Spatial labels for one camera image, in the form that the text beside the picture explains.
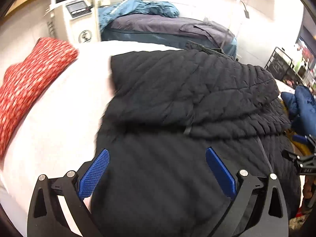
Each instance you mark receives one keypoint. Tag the store shelf with goods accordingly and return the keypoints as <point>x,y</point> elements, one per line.
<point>307,59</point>

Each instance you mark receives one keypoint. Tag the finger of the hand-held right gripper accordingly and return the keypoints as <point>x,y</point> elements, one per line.
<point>303,161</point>
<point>301,139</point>

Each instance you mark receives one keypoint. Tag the grey purple jacket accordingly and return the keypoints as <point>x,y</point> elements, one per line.
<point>160,24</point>

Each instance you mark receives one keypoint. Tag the red floral cloth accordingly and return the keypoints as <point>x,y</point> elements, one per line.
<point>29,84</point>

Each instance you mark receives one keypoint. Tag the beige patterned cloth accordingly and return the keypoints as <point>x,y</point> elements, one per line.
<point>297,223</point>

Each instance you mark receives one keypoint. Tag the black quilted jacket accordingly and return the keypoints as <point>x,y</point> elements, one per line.
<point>172,103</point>

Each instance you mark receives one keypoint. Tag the light blue jacket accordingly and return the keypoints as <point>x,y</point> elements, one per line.
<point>138,7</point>

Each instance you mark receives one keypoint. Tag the yellow cloth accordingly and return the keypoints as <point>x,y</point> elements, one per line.
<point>288,131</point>

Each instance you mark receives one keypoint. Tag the white machine with screen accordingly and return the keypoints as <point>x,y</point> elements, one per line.
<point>74,22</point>

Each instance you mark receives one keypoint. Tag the white gooseneck wall lamp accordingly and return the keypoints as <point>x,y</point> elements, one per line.
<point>246,13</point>

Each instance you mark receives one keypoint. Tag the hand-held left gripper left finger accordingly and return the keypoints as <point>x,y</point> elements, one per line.
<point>95,172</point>

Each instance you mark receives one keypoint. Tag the navy blue jacket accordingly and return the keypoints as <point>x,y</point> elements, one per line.
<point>303,108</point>

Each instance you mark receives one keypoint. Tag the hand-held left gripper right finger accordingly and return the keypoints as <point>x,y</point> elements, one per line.
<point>221,175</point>

